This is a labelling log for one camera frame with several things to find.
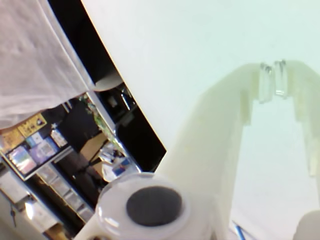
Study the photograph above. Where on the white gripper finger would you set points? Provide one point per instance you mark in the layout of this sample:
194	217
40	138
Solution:
310	100
205	150

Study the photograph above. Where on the dark brown glossy cabinet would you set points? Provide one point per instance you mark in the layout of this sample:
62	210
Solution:
142	142

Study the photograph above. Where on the white blue plastic bag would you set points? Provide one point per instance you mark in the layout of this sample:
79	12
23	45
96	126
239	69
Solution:
120	167

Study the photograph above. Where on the tan wooden desk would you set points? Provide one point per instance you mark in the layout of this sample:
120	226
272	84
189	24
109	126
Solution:
93	147

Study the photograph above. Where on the white framed display shelf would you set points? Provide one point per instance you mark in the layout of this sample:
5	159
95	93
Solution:
68	120

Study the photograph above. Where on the clear plastic drawer unit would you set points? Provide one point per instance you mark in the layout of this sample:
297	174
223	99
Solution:
63	192

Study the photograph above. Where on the purple box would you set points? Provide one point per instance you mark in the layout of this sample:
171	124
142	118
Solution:
42	153

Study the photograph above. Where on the yellow box with black print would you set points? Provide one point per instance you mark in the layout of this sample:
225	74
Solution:
32	125

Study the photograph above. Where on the pastel blue box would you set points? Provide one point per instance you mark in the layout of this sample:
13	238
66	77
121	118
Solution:
21	160

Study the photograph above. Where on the person white shirt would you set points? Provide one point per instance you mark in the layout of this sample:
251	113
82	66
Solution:
30	62

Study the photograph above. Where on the white cabinet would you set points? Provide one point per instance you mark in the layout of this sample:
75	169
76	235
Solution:
10	225

